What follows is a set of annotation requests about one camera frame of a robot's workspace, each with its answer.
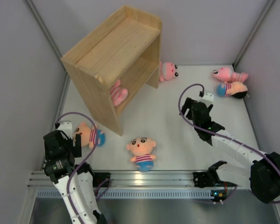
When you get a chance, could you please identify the pink striped plush in shelf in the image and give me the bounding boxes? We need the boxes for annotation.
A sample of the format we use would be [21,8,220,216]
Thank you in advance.
[109,80,128,107]

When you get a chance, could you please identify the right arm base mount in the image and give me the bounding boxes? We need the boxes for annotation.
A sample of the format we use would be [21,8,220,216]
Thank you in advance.
[193,172,213,188]

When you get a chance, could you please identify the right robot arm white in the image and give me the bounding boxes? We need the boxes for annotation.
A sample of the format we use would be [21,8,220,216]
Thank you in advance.
[179,98,280,203]

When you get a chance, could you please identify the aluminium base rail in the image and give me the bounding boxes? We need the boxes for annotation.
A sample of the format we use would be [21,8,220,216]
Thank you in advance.
[27,169,257,188]

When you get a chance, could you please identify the wooden two-tier shelf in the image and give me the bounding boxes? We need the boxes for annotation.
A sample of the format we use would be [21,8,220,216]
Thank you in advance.
[61,6,162,135]

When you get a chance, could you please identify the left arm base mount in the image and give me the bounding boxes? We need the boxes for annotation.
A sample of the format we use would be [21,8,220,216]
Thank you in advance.
[93,172,111,188]

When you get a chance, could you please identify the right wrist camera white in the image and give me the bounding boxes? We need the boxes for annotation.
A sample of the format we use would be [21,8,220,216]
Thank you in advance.
[199,90,214,104]

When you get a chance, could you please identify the purple cable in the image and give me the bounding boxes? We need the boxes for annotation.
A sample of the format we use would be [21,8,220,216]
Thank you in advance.
[178,83,280,204]
[55,112,112,224]

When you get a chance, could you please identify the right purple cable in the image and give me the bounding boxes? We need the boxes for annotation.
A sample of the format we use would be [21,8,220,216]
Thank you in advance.
[178,83,280,204]

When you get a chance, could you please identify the boy plush black hair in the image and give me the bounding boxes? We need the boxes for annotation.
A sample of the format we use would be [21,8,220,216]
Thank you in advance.
[216,82,248,99]

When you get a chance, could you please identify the small connector with LED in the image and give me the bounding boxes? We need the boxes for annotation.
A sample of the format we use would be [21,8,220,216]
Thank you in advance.
[211,190,227,204]

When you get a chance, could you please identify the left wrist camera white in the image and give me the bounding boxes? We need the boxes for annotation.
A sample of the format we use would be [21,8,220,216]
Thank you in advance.
[55,121,73,140]

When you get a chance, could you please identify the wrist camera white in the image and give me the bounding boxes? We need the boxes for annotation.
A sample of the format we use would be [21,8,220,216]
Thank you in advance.
[199,90,214,104]
[55,121,73,140]

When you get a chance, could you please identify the slotted cable duct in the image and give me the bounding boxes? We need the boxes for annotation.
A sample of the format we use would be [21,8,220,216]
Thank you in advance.
[36,188,213,199]

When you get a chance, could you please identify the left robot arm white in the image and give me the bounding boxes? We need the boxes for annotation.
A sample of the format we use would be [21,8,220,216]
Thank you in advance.
[43,130,107,224]

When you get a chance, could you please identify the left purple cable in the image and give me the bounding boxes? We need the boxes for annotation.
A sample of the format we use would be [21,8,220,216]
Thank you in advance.
[55,112,112,224]

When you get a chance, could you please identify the pink frog-eyed plush toy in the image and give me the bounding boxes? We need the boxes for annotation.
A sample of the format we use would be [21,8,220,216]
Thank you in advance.
[159,61,179,82]

